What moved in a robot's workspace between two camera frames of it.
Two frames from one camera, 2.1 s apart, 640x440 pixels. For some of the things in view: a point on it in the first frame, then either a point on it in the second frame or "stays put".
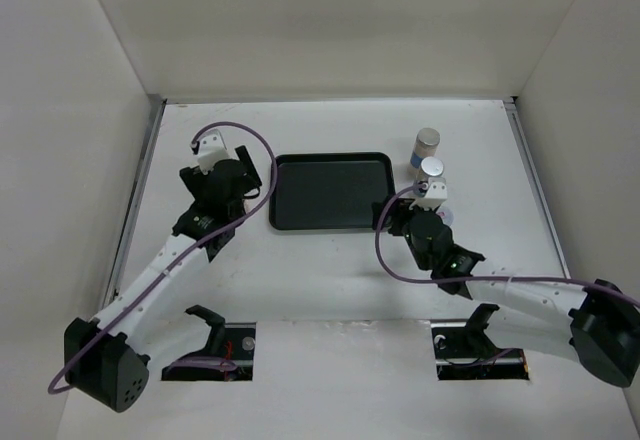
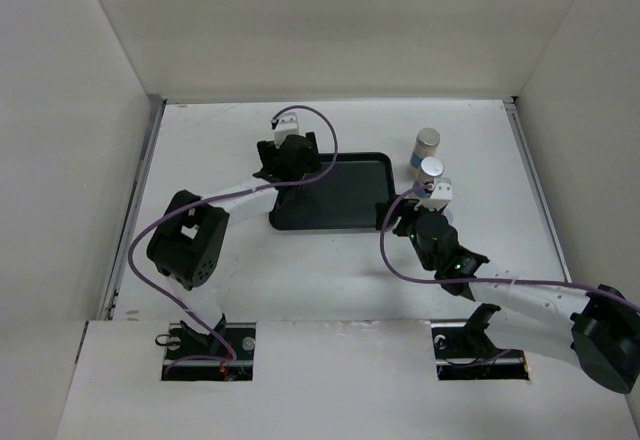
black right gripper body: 402,225 stays put
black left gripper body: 204,189 to 270,153
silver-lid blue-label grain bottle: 426,145 stays put
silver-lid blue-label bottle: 430,166 stays put
